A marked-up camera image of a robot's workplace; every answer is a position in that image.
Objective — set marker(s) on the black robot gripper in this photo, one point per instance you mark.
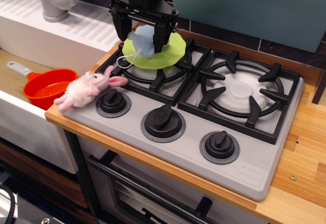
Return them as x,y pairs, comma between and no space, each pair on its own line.
152,12

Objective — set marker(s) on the light blue plush toy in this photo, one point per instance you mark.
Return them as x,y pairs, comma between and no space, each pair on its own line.
138,50

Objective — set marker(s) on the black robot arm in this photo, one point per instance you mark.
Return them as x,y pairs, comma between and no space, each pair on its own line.
157,13

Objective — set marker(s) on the lime green round plate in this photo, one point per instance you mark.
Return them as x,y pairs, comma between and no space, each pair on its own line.
177,49

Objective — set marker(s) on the black left burner grate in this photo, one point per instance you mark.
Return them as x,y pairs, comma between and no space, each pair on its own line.
165,85

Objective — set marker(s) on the black burner grate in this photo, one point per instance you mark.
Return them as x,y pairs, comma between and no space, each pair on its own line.
253,98
165,85

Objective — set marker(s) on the black left stove knob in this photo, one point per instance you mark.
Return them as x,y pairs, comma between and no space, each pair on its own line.
113,104

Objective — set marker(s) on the black stove knob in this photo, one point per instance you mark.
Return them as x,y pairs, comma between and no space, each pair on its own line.
219,147
163,125
113,104

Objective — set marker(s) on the pink white plush bunny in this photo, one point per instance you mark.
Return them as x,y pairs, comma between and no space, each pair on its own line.
86,88

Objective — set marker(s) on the black middle stove knob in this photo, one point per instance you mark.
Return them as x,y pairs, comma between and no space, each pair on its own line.
163,125

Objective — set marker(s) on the white toy sink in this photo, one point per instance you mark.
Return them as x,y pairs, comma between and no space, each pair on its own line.
76,43

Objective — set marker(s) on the grey toy stovetop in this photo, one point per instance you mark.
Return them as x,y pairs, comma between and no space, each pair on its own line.
250,174

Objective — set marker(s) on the black right burner grate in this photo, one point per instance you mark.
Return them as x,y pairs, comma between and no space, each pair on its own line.
253,98

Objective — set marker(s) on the black right stove knob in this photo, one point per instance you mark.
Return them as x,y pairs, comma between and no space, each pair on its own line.
219,147

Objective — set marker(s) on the toy oven door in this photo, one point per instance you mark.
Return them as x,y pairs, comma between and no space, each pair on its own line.
130,206

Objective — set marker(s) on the orange pot grey handle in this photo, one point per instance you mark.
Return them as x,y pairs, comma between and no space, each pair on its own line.
43,88

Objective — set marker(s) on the black oven door handle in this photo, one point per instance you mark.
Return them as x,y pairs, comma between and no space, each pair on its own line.
196,217

